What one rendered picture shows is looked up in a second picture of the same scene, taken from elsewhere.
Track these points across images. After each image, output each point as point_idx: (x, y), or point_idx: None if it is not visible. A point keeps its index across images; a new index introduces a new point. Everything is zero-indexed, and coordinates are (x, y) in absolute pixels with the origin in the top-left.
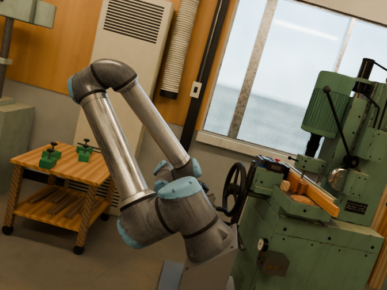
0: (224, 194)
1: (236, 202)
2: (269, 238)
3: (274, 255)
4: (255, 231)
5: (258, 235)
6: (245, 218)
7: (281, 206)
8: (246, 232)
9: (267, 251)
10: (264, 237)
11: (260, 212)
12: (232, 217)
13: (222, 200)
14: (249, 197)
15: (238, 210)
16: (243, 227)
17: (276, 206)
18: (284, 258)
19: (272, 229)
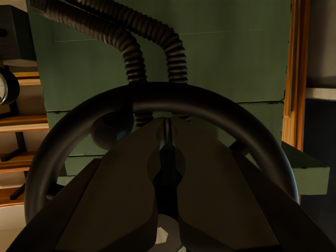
0: (255, 158)
1: (26, 213)
2: (48, 91)
3: (23, 63)
4: (145, 54)
5: (117, 57)
6: (255, 37)
7: (59, 178)
8: (200, 12)
9: (25, 61)
10: (75, 75)
11: (159, 112)
12: (174, 66)
13: (241, 128)
14: (270, 108)
15: (139, 118)
16: (238, 10)
17: (84, 166)
18: (32, 65)
19: (57, 115)
